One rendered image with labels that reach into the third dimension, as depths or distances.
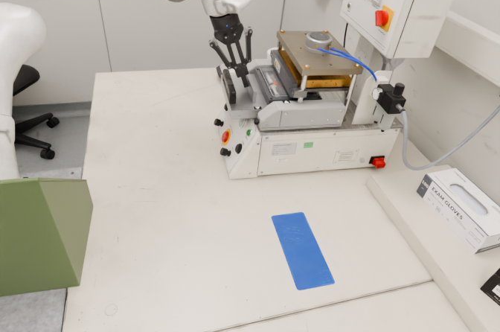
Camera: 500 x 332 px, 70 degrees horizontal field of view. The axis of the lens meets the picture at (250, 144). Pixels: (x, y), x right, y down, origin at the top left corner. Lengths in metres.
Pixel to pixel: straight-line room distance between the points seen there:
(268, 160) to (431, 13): 0.58
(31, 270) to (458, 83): 1.28
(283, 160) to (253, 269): 0.36
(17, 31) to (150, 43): 1.74
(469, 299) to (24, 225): 0.95
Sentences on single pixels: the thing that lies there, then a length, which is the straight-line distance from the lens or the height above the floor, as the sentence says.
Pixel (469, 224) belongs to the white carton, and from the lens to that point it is 1.09.
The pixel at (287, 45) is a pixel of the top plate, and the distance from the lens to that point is 1.12.
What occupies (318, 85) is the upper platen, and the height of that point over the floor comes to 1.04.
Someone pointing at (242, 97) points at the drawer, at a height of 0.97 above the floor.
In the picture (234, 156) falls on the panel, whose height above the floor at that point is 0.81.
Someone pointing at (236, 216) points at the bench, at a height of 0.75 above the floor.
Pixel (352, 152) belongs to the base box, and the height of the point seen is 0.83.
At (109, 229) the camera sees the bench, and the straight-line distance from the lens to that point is 1.03.
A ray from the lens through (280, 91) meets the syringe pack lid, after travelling 1.08.
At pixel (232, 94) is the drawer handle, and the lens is 1.04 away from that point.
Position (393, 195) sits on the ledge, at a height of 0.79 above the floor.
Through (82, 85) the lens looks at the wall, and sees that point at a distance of 2.76.
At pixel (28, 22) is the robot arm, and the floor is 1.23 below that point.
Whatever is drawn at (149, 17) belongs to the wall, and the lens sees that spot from 2.53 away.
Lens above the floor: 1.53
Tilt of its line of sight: 38 degrees down
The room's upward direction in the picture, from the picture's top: 6 degrees clockwise
